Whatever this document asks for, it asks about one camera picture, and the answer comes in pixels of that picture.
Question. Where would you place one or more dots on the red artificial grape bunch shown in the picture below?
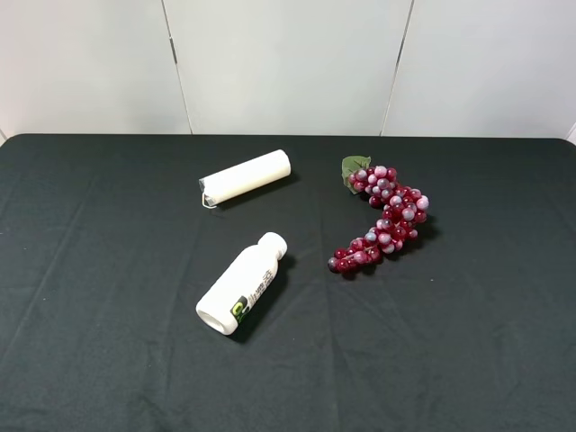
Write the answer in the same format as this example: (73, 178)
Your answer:
(402, 208)

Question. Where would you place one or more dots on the white plastic bottle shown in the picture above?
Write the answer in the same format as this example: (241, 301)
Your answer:
(235, 293)

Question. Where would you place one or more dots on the white cylindrical candle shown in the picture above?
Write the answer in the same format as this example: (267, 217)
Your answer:
(242, 178)

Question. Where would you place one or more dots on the black tablecloth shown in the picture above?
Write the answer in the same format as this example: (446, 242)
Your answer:
(106, 249)

